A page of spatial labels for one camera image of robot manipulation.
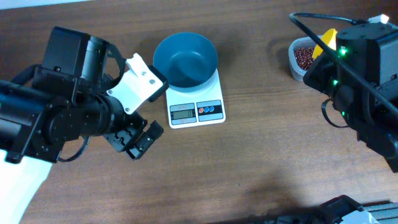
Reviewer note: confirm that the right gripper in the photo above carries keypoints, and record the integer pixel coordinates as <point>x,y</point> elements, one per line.
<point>315,74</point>

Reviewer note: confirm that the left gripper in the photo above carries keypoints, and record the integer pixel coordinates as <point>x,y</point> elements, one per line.
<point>125,137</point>

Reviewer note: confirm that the yellow measuring scoop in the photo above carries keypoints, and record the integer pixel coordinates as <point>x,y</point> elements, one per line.
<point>329,38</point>

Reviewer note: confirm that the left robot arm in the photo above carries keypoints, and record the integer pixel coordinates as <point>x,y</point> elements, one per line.
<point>83,88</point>

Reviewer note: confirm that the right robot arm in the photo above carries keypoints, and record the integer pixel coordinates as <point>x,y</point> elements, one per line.
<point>375,125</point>

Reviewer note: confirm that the white digital kitchen scale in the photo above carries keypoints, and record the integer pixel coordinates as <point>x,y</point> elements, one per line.
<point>196,106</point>

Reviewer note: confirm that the teal plastic bowl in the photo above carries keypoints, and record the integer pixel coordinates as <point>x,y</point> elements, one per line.
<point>186,59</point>

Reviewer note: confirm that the red azuki beans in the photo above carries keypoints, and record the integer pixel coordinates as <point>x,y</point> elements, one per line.
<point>303,57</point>

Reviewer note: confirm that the clear plastic container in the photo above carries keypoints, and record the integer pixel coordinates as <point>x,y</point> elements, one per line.
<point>297,72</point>

